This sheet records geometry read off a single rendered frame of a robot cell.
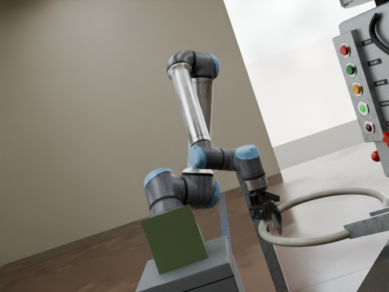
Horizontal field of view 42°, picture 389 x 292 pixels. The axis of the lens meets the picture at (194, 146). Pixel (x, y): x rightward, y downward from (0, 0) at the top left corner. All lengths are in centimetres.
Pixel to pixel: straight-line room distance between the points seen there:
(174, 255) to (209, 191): 36
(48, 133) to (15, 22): 183
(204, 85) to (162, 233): 72
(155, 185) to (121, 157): 598
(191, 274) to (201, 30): 634
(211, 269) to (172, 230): 24
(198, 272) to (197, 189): 43
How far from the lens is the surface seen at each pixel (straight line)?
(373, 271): 198
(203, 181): 233
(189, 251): 217
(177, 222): 214
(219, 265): 206
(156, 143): 813
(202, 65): 240
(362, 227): 168
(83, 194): 846
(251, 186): 198
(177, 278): 208
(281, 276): 342
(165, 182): 226
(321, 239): 174
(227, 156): 204
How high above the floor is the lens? 148
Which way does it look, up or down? 4 degrees down
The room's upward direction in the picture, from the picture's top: 19 degrees counter-clockwise
